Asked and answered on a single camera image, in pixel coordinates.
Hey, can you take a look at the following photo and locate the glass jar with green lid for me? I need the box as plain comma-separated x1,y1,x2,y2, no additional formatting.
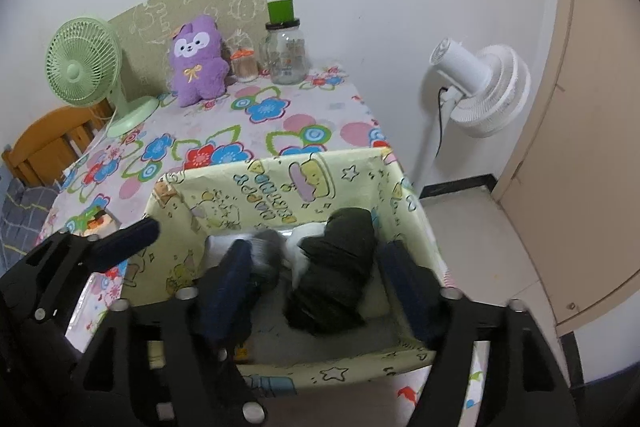
259,0,307,86

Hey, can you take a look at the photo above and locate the black cloth bundle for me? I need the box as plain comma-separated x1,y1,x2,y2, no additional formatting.
283,207,377,335

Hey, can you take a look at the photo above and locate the white cloth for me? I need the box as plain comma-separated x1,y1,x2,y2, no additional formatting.
280,223,331,288

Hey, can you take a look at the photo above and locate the green cartoon print board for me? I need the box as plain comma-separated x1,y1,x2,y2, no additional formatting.
107,0,268,100

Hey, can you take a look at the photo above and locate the wooden chair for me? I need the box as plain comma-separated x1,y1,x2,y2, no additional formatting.
1,99,113,190

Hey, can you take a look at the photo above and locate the green desk fan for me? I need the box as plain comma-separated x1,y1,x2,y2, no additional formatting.
46,17,161,138

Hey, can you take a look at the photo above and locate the purple plush toy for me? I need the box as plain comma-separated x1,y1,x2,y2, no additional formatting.
167,15,237,108

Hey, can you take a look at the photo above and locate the toothpick jar with orange lid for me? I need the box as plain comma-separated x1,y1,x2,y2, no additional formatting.
230,48,259,83

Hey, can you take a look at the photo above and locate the white standing fan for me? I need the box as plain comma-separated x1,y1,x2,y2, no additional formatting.
417,37,532,198

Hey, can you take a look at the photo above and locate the grey soft cloth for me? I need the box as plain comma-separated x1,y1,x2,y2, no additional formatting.
250,229,283,293

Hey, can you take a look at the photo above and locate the black fan cable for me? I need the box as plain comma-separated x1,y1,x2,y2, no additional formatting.
434,86,453,158

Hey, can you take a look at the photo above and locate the orange green snack packet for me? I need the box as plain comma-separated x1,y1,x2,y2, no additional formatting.
82,213,121,235

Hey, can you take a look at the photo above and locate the yellow cartoon print box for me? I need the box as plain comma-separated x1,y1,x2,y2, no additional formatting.
121,147,448,390

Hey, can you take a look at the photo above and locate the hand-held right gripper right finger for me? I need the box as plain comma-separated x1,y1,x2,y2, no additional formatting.
377,241,581,427

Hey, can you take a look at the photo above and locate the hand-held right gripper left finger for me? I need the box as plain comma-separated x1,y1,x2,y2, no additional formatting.
70,239,266,427

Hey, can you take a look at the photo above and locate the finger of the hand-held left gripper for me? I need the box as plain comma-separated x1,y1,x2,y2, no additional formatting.
0,218,162,324

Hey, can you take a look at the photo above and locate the grey plaid cushion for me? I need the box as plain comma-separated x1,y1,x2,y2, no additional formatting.
0,164,61,273

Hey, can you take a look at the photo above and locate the beige door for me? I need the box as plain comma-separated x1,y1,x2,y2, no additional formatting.
492,0,640,338

